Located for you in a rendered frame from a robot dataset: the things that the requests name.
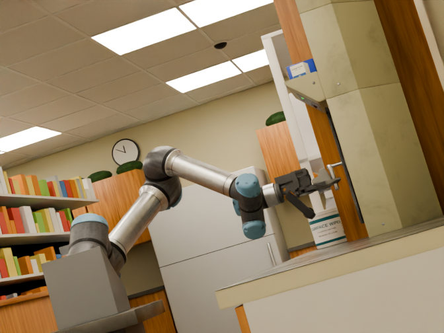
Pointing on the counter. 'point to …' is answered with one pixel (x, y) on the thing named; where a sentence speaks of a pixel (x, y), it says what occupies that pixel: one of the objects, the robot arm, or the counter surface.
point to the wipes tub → (327, 228)
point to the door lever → (333, 173)
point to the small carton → (300, 69)
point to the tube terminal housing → (370, 116)
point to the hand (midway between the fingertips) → (337, 181)
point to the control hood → (308, 88)
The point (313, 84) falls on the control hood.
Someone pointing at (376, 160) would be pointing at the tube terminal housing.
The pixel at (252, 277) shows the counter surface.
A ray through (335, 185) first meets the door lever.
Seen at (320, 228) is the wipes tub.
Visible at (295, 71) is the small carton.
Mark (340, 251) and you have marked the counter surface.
